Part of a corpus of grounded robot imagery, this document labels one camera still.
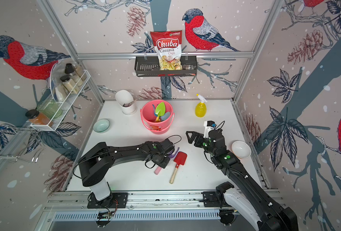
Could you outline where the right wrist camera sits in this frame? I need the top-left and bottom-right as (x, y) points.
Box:
(204, 120), (216, 138)

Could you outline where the yellow spray bottle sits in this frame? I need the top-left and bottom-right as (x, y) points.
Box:
(195, 94), (207, 117)

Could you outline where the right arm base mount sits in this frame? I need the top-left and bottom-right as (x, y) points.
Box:
(199, 182), (242, 208)

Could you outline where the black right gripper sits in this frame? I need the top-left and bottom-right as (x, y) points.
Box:
(186, 130), (217, 157)

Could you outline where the green toy shovel yellow handle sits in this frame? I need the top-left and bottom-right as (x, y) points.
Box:
(155, 102), (166, 122)

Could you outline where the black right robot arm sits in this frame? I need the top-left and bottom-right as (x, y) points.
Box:
(186, 129), (299, 231)

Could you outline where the blue toy fork yellow handle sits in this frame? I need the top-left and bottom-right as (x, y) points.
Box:
(152, 105), (158, 118)

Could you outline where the purple toy rake pink handle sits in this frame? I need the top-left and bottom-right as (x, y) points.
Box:
(154, 147), (180, 175)

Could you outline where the orange jar black lid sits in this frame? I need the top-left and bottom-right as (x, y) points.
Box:
(25, 109), (51, 125)

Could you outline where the light blue toy trowel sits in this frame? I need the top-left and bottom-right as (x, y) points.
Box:
(160, 112), (171, 122)

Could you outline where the spice bottle black cap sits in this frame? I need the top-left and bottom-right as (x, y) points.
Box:
(65, 63), (83, 87)
(60, 75), (80, 94)

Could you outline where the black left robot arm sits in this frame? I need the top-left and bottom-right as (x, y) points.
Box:
(77, 139), (175, 202)

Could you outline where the light green bowl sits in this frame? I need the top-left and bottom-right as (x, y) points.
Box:
(93, 119), (110, 133)

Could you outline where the white bowl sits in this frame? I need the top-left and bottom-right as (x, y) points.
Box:
(231, 141), (252, 159)

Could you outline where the white ceramic cup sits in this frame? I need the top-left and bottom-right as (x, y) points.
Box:
(115, 90), (137, 115)

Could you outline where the red toy spade wooden handle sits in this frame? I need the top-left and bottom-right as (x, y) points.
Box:
(169, 152), (187, 184)

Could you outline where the pink plastic bucket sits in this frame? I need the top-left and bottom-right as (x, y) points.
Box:
(140, 100), (175, 135)

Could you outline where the black wall basket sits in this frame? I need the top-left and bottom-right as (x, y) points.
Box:
(134, 56), (197, 77)

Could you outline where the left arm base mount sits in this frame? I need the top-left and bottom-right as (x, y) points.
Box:
(87, 192), (128, 209)

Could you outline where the white wire wall shelf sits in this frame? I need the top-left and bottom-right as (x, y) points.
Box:
(32, 60), (91, 131)

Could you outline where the green glass jar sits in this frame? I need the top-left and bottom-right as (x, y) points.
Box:
(37, 99), (63, 119)

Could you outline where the red Chuba chips bag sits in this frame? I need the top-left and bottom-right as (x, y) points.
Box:
(150, 31), (182, 71)

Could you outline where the chrome wire rack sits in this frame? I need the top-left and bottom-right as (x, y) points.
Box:
(0, 126), (46, 163)

